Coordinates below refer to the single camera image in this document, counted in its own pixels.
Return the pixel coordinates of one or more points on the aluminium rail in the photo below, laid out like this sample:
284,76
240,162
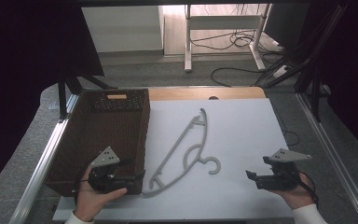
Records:
335,161
43,161

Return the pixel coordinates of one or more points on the white table sheet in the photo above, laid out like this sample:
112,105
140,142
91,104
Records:
245,130

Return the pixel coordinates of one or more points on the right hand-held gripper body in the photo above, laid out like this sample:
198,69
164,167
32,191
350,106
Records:
279,182

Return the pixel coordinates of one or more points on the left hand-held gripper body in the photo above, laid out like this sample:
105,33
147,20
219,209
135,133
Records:
104,182

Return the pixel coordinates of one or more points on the person's right hand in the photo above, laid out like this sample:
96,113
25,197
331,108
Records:
296,197

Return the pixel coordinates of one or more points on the black metal stand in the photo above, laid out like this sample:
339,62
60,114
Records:
316,93
62,99

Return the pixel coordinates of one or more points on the person's left hand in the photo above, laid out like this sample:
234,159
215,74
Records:
94,200

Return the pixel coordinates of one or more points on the brown wicker basket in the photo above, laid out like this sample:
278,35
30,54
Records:
105,130

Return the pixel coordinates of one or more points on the grey plastic clothes hanger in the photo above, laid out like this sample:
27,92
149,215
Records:
182,137

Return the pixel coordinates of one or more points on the white desk frame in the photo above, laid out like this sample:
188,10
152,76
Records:
188,46

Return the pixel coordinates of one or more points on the black curtain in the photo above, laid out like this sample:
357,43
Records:
354,62
28,62

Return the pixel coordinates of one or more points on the white power strip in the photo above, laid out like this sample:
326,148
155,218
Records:
281,71

